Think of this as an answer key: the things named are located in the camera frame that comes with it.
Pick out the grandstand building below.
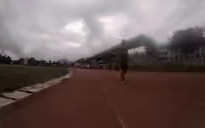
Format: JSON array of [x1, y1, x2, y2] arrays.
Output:
[[74, 34, 158, 70]]

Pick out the person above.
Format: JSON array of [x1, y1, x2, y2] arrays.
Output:
[[117, 47, 130, 85]]

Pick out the red running track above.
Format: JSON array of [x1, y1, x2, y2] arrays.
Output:
[[0, 67, 205, 128]]

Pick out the white painted lane lines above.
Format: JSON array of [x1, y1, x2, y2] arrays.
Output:
[[101, 87, 128, 128]]

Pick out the row of trees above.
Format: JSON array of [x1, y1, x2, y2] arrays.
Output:
[[0, 53, 73, 67]]

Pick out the pale concrete kerb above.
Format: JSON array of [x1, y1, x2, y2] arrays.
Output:
[[0, 69, 74, 112]]

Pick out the grass field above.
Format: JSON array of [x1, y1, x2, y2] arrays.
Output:
[[0, 64, 71, 97]]

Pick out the dark tree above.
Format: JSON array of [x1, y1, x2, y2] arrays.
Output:
[[167, 27, 205, 58]]

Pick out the pale multi-storey building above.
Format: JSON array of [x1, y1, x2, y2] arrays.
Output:
[[156, 32, 205, 66]]

